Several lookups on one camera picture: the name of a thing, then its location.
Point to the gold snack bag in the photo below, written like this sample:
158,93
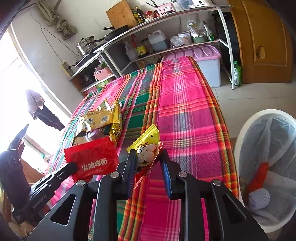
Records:
107,117

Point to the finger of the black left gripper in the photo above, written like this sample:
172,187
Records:
60,173

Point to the white foam fruit net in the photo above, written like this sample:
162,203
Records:
259,199

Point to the wooden door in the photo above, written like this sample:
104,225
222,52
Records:
265,43

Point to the hanging grey cloth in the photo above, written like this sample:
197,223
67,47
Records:
52,18

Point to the red noodle packet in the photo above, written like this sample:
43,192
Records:
97,157

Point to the pink lid storage box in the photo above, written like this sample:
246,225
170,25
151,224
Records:
208,59

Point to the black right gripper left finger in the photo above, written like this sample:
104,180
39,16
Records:
89,206

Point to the pink chopstick holder box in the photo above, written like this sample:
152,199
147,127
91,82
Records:
166,9

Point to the white power strip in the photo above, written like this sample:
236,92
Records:
67,69

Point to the person in doorway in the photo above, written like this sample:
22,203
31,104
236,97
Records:
37,109

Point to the beige paper bag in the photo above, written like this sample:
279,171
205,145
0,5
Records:
85,134

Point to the green plastic bottle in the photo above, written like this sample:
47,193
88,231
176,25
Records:
237,74

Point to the dark soy sauce bottle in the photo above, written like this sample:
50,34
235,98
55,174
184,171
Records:
139,48

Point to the white oil jug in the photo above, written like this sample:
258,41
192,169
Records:
158,41

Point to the white round trash bin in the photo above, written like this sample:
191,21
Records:
269,136

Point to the steel steamer pot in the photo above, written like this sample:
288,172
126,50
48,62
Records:
86,45

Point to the pink plaid tablecloth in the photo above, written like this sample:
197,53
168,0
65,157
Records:
175,97

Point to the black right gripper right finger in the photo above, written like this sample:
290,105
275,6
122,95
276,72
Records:
208,209

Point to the black frying pan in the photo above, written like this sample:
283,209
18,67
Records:
114,32

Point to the red plastic bag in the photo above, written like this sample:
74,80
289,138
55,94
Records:
257,181

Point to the yellow egg snack packet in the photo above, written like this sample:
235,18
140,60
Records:
148,148

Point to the pink plastic basket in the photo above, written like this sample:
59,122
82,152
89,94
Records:
102,73

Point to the wooden cutting board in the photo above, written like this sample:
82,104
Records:
121,14

